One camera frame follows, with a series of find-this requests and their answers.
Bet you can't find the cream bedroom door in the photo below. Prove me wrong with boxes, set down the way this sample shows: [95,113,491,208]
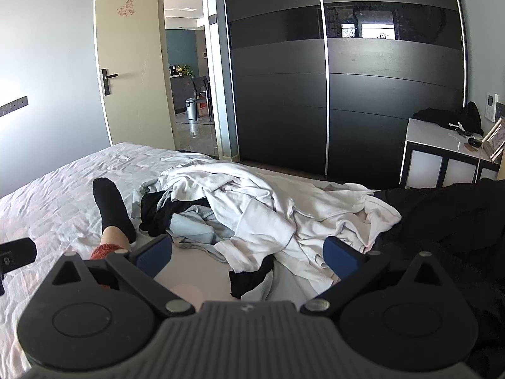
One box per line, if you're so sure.
[93,0,176,151]

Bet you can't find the dark hallway cabinet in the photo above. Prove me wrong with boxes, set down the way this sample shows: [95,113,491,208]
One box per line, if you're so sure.
[170,75,194,113]

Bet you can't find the black garment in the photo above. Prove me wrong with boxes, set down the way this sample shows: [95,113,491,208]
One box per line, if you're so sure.
[139,191,277,300]

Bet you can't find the pile of white clothes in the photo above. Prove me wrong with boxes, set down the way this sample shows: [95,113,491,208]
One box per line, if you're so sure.
[140,157,403,297]

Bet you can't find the pink dotted white bed sheet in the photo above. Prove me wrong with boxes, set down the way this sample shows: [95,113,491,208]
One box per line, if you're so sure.
[0,142,403,368]

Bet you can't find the dark cloth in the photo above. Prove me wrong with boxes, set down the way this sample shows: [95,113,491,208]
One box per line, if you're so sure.
[367,177,505,364]

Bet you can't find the dark door handle plate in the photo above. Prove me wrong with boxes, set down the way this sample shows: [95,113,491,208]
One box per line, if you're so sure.
[101,68,119,96]

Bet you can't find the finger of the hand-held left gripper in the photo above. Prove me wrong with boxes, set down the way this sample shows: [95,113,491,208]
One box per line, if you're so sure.
[0,238,38,278]

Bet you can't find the white nightstand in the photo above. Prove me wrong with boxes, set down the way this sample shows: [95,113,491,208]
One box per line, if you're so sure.
[399,118,505,190]

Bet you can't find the black sock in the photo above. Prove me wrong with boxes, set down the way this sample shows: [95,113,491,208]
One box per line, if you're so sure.
[92,177,137,245]

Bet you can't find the white wall intercom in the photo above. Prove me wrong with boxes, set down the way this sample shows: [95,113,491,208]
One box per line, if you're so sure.
[484,93,500,123]

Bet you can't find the black sliding wardrobe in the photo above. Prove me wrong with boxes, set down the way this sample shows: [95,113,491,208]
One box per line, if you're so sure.
[215,0,470,190]

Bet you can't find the person's bare leg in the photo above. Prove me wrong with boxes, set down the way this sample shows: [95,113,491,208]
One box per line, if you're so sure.
[98,227,132,251]

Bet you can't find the dark wall switch panel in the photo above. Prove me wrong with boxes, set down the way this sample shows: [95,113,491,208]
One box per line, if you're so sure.
[0,95,29,117]

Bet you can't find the picture frame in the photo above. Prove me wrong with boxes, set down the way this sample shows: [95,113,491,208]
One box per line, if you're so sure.
[482,117,505,162]

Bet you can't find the dark chair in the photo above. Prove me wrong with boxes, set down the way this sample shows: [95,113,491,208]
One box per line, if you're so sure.
[193,76,214,124]

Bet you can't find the light blue garment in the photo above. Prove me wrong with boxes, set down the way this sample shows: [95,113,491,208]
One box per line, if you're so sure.
[171,204,237,259]

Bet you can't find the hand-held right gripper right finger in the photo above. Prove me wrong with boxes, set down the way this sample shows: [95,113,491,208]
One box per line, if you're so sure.
[300,236,466,318]

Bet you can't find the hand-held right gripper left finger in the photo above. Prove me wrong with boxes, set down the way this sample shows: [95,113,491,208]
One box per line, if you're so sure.
[33,235,197,318]

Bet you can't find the black clothes heap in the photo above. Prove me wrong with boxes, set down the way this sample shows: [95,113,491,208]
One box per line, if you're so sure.
[412,101,485,137]

